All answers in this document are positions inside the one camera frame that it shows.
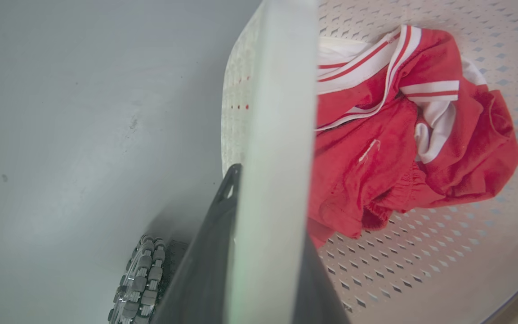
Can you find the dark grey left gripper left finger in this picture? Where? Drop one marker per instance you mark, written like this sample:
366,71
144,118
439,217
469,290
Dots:
205,265

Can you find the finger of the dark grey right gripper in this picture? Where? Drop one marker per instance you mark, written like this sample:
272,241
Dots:
315,288

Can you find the white perforated plastic laundry basket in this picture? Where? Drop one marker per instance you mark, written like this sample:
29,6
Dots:
421,270

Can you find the grey omni wheel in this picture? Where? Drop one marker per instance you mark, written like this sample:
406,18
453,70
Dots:
138,281

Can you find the red white-striped garment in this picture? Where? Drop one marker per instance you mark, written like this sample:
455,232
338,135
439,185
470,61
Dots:
376,148

